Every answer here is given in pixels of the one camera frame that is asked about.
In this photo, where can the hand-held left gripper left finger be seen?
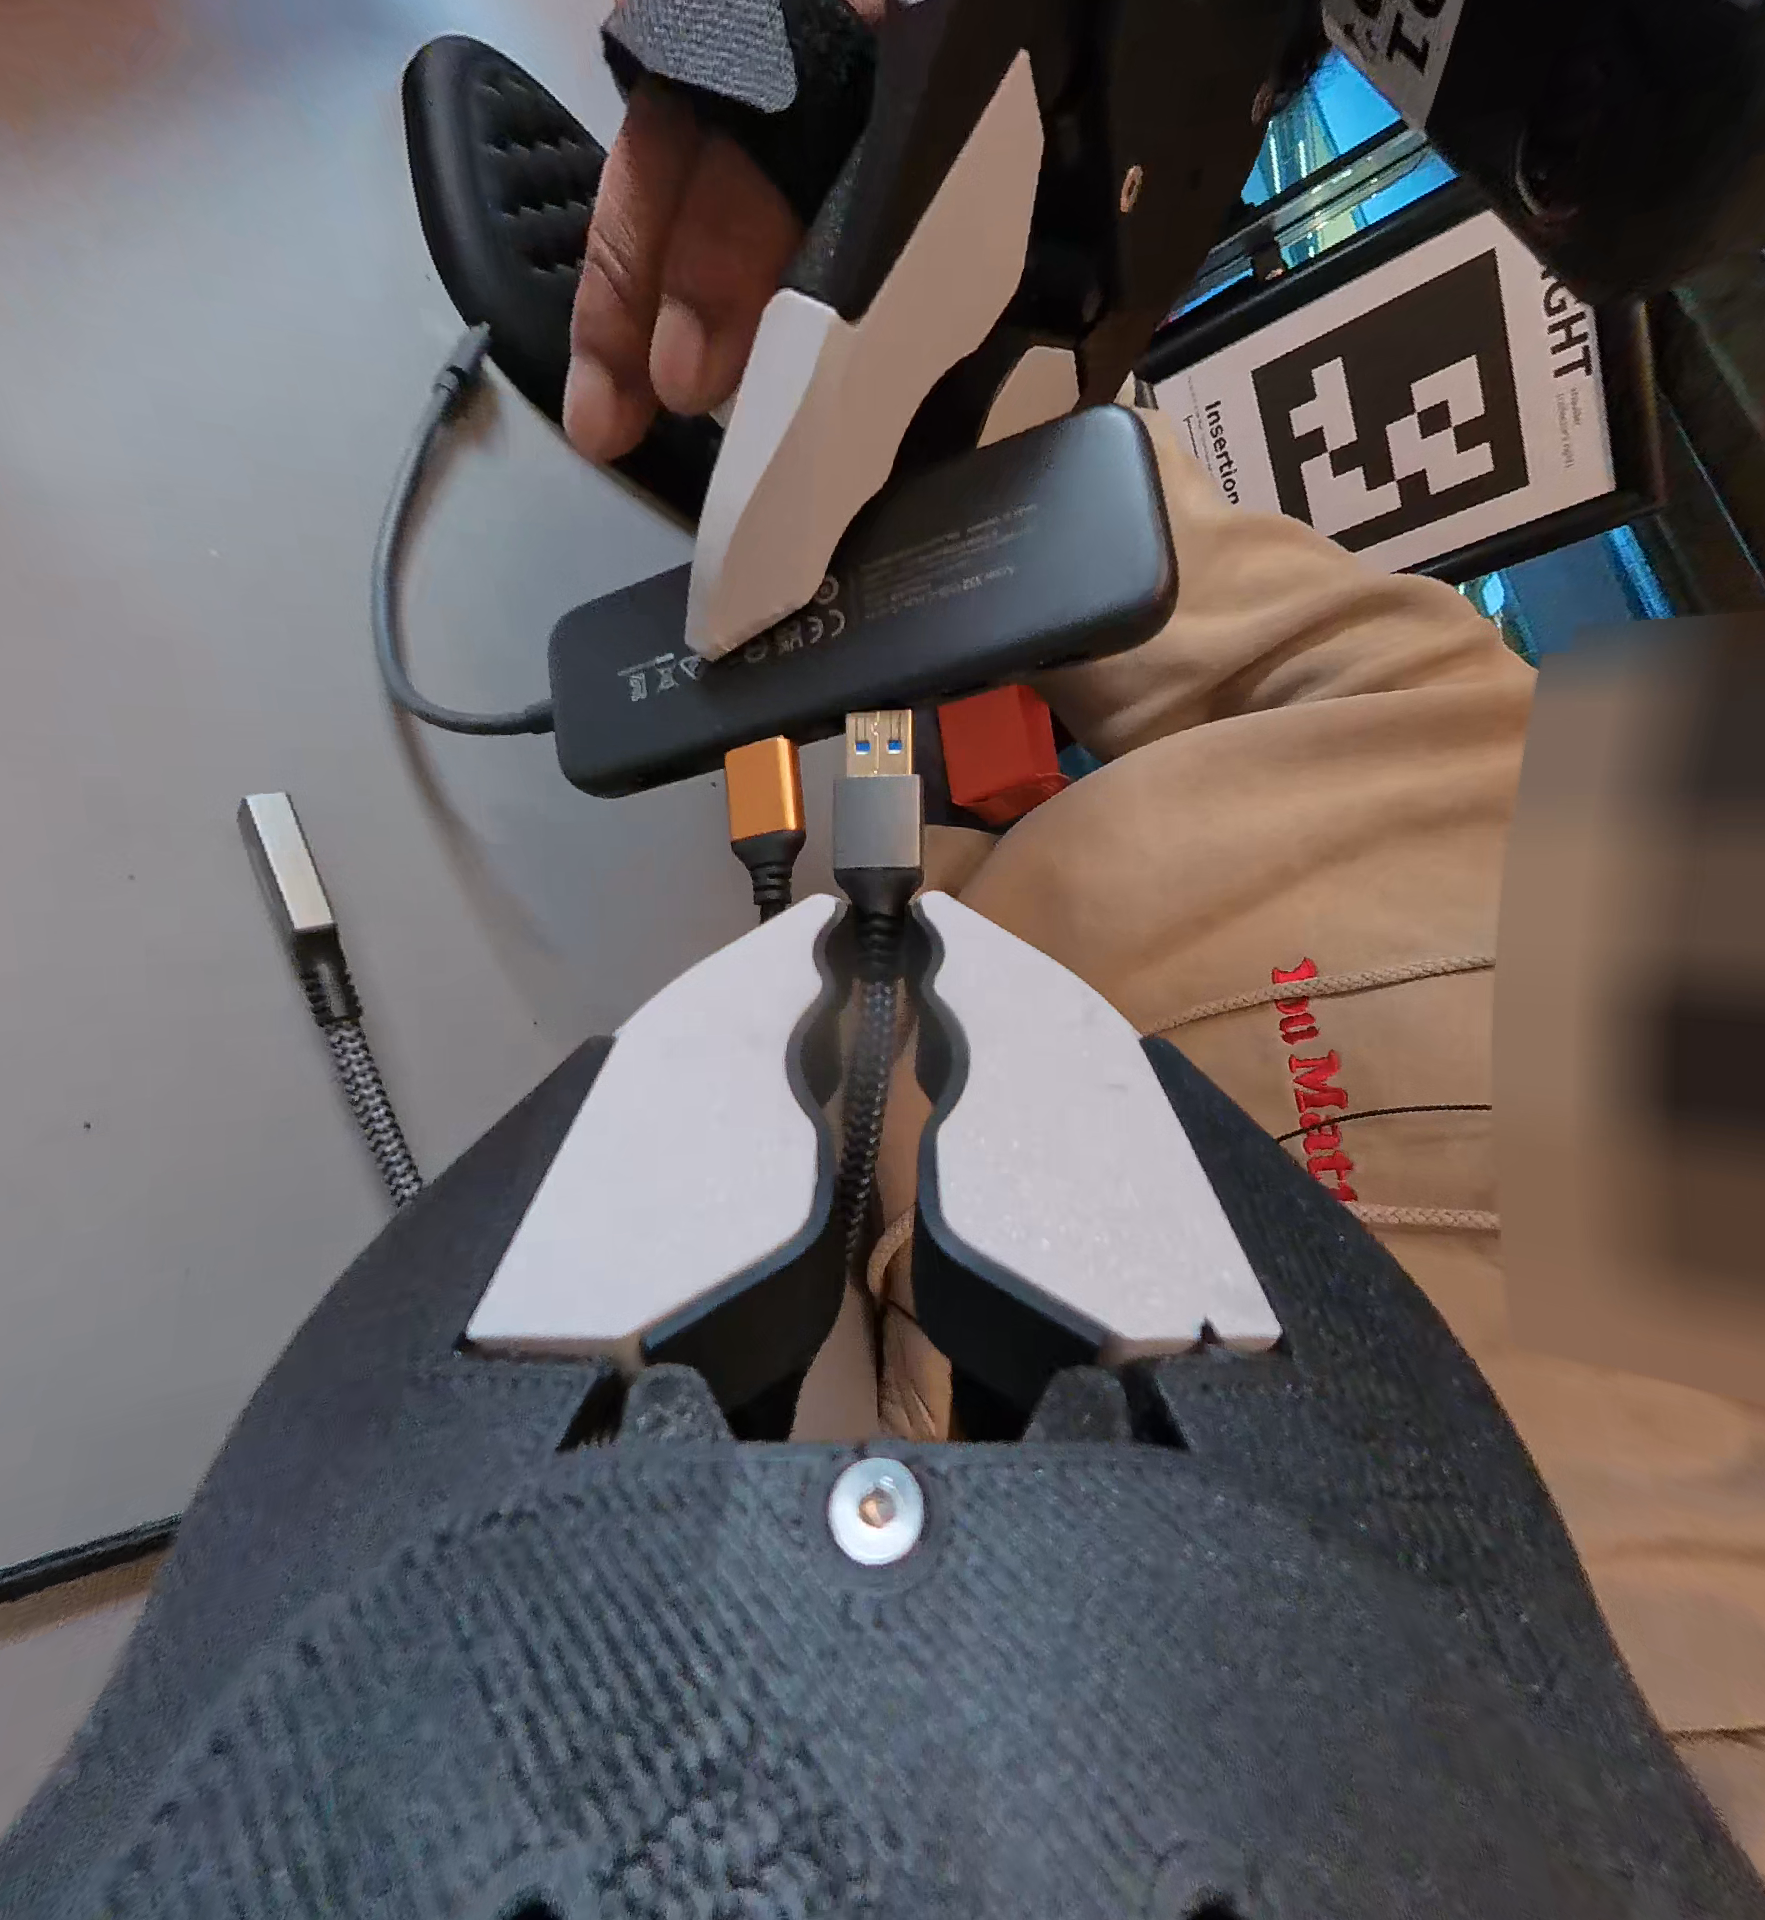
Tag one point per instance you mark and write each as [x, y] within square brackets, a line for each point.
[656, 1171]

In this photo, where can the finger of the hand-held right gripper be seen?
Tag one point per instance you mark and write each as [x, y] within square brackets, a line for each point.
[853, 451]
[1038, 368]

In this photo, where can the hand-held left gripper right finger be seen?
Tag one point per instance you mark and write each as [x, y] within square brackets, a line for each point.
[1093, 1184]

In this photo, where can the slim black usb hub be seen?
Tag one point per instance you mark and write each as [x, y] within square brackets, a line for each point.
[973, 554]

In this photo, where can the person's right hand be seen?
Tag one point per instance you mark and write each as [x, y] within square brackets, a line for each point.
[656, 285]

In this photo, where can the person in beige hoodie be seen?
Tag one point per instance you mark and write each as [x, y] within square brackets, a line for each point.
[1270, 900]

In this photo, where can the framed marker sign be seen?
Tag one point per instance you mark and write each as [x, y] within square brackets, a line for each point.
[1422, 404]

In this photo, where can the black wrist rest pad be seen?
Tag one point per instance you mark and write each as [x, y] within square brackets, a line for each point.
[522, 180]

